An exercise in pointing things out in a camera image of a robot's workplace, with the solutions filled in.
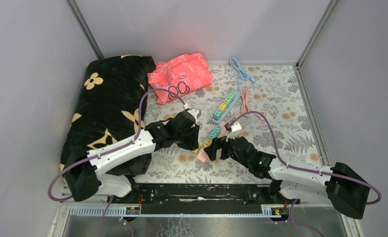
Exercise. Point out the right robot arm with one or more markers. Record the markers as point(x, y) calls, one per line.
point(339, 186)

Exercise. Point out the green plug cube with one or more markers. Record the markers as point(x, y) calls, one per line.
point(228, 101)
point(232, 95)

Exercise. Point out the black floral blanket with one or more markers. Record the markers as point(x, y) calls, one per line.
point(108, 109)

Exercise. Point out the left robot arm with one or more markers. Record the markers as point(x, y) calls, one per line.
point(89, 175)

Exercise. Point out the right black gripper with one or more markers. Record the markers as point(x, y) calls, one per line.
point(211, 150)

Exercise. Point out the green plug cube bottom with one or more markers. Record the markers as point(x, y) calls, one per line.
point(232, 95)

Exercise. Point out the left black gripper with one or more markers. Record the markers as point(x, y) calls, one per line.
point(193, 144)

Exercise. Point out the blue power strip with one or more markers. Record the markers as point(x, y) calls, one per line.
point(241, 93)

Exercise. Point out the teal plug cube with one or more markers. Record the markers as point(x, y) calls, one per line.
point(212, 135)
point(217, 114)
point(217, 129)

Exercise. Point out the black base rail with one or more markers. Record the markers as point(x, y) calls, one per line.
point(202, 199)

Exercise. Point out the pink patterned bag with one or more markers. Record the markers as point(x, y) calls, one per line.
point(179, 77)

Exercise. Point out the floral table mat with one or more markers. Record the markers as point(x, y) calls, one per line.
point(287, 128)

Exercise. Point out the pink power strip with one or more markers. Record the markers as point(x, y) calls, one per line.
point(202, 156)

